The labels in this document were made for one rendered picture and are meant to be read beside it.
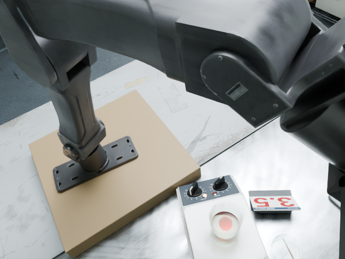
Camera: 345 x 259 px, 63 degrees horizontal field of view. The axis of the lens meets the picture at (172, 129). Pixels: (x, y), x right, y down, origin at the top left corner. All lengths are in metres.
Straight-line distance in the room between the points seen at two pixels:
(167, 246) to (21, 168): 0.45
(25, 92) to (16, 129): 1.75
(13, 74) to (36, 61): 2.65
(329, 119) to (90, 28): 0.19
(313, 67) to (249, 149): 0.56
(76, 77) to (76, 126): 0.12
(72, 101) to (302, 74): 0.32
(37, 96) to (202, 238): 2.22
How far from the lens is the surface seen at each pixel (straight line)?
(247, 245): 0.53
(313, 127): 0.19
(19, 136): 0.94
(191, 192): 0.59
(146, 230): 0.64
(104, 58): 2.68
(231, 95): 0.18
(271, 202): 0.64
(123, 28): 0.23
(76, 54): 0.36
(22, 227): 0.77
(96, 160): 0.65
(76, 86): 0.41
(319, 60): 0.17
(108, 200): 0.65
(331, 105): 0.19
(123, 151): 0.69
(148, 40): 0.21
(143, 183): 0.64
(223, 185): 0.61
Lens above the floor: 1.50
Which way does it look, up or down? 51 degrees down
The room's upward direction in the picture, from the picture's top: 12 degrees counter-clockwise
